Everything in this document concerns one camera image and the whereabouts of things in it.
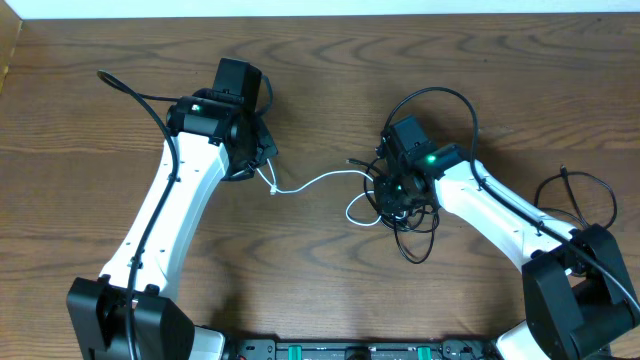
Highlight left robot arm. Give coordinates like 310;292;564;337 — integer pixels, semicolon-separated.
66;58;278;359

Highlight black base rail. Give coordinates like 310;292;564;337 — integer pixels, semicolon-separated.
221;339;502;360

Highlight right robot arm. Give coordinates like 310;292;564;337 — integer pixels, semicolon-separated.
374;116;639;359

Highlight white cable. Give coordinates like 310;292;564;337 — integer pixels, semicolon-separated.
255;158;409;227

